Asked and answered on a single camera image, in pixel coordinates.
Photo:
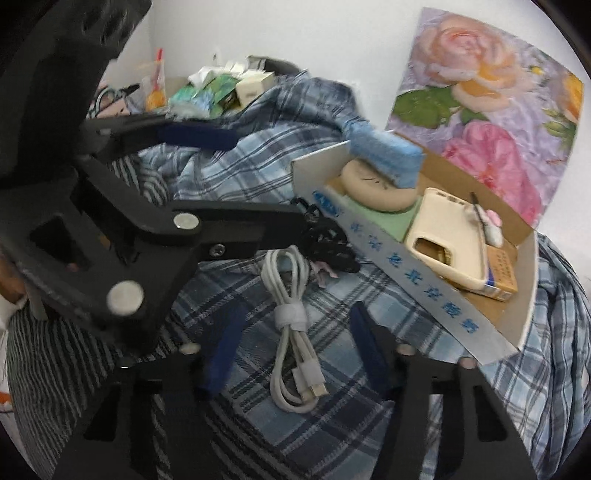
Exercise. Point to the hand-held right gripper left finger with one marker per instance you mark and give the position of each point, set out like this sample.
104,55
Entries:
221,355

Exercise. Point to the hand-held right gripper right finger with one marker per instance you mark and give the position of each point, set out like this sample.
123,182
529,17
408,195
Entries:
369,350

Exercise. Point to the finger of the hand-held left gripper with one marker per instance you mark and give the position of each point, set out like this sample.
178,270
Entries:
240,226
198,134

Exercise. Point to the white cardboard box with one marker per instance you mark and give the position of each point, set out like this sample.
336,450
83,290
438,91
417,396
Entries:
415,277

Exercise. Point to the black hair claw clip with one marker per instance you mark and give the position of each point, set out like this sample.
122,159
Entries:
328,240

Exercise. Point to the round beige slotted cushion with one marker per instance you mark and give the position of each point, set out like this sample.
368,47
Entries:
378,194

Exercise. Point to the beige phone case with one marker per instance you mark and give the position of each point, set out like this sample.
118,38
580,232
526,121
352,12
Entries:
450,230

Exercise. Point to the blue tissue pack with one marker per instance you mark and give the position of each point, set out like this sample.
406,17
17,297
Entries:
385,152

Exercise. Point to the pink fluffy hair clip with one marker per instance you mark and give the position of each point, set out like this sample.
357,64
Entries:
494,226

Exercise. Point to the person's left hand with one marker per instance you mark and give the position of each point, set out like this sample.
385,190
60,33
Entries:
9,284

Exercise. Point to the green plastic packaging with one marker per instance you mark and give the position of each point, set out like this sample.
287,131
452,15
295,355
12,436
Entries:
203,97

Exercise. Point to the blue plaid blanket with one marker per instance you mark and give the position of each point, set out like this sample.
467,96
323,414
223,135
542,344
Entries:
258,175

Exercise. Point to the crumpled white paper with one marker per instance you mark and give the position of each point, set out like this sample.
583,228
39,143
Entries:
207,74

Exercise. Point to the clear plastic cup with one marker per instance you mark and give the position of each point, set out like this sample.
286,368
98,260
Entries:
154,87

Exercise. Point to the small white carton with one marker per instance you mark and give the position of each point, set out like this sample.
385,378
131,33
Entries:
251,90

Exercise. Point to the dark grey bag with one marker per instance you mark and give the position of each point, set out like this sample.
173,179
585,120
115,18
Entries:
277,64

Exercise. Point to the green note pad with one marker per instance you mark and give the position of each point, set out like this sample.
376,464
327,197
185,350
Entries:
390,221

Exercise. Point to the yellow and blue packet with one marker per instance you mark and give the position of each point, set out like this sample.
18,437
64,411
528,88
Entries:
501,277

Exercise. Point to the grey striped cloth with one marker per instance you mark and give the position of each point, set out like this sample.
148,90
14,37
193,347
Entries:
51,369

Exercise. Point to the flower painting poster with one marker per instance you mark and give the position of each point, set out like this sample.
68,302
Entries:
485,92

